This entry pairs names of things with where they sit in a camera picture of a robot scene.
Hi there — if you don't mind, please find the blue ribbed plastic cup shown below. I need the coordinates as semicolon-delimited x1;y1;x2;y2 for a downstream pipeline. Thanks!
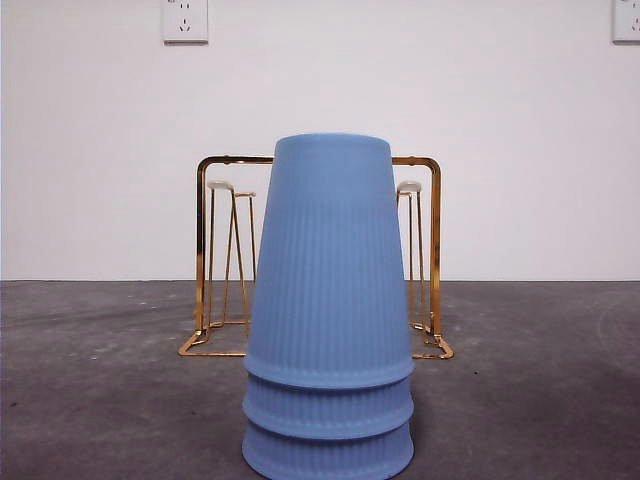
241;369;415;441
241;417;415;478
241;133;415;391

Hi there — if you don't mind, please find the gold wire cup holder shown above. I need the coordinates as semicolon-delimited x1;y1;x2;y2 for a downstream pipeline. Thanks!
177;154;456;360

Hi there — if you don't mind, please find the white wall socket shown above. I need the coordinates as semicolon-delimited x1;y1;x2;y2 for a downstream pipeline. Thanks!
160;0;209;44
611;0;640;44

